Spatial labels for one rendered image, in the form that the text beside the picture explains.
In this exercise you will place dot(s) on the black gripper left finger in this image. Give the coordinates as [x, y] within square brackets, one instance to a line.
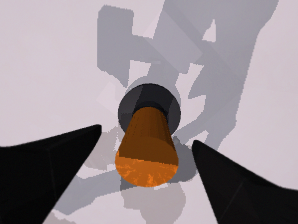
[34, 175]

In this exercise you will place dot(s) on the orange knob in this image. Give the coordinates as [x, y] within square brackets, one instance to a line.
[147, 156]

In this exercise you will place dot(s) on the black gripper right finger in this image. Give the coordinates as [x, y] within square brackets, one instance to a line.
[238, 196]

